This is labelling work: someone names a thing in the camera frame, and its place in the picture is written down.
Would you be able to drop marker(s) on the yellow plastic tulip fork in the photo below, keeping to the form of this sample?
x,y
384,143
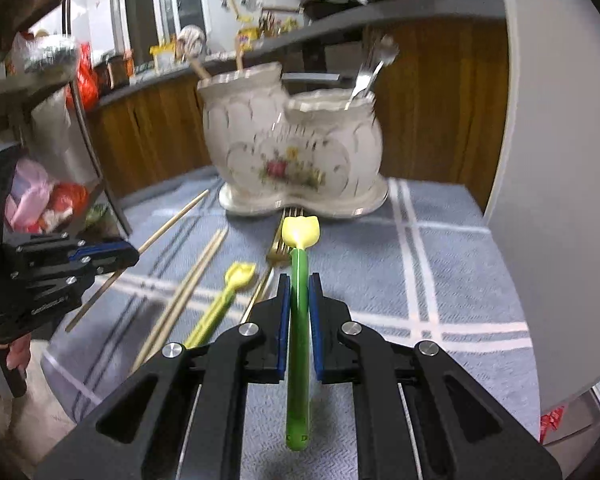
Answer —
x,y
215,310

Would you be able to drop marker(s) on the silver metal spoon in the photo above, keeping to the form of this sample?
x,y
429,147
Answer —
x,y
386,50

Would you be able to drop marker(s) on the white scalloped ceramic tray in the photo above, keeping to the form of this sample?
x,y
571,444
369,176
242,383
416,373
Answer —
x,y
365,205

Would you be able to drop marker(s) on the person's left hand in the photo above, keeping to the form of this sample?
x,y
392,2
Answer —
x,y
19,355

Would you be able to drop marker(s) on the row of condiment bottles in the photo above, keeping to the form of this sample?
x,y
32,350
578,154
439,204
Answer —
x,y
275,25

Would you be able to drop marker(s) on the blue plaid tablecloth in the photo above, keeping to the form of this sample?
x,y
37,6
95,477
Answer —
x,y
430,285

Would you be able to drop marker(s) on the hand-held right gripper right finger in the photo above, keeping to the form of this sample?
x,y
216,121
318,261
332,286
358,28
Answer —
x,y
316,340

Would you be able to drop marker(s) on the wooden base cabinets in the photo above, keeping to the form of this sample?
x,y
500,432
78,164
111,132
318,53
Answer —
x,y
455,100

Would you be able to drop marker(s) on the silver metal fork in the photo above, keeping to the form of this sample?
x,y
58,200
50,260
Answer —
x,y
362,82

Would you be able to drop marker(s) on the white refrigerator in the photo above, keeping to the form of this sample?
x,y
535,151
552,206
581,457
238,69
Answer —
x,y
555,160

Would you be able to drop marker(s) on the red printed packet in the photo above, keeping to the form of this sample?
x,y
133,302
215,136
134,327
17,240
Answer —
x,y
550,422

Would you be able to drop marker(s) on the white dish cloth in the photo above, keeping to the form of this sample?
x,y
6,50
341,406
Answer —
x,y
192,40

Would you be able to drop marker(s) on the yellow food bag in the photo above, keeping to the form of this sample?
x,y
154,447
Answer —
x,y
162,55

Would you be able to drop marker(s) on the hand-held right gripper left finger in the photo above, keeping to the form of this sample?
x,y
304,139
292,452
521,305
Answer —
x,y
282,330

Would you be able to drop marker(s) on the pink plastic bag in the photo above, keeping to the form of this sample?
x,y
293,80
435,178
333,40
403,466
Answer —
x,y
27,195

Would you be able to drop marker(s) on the glass balcony door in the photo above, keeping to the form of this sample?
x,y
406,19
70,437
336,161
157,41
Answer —
x,y
160,10

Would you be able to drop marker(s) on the clear bag of greens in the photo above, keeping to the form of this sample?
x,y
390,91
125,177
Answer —
x,y
50,52

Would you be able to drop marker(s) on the stainless built-in oven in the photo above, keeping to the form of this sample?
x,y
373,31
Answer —
x,y
305,67

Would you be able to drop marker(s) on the metal storage rack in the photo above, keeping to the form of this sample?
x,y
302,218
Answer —
x,y
30,87

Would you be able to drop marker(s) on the gold metal fork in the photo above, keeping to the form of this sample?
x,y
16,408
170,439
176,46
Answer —
x,y
277,255

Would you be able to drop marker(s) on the yellow seasoning package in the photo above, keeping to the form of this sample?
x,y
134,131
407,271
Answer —
x,y
247,35

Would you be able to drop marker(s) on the small red plastic bag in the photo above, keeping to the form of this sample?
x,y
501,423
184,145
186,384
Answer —
x,y
67,200

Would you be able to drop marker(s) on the dark electric pressure cooker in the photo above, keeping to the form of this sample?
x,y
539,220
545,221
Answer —
x,y
117,67

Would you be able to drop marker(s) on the black wok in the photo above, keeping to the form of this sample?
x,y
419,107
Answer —
x,y
330,2

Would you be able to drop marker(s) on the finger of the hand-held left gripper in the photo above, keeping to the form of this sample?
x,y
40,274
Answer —
x,y
105,252
60,277

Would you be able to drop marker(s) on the floral ceramic utensil holder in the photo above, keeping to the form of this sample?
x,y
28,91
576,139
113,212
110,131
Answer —
x,y
260,135

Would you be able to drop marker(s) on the grey kitchen countertop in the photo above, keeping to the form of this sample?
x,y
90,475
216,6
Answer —
x,y
330,20

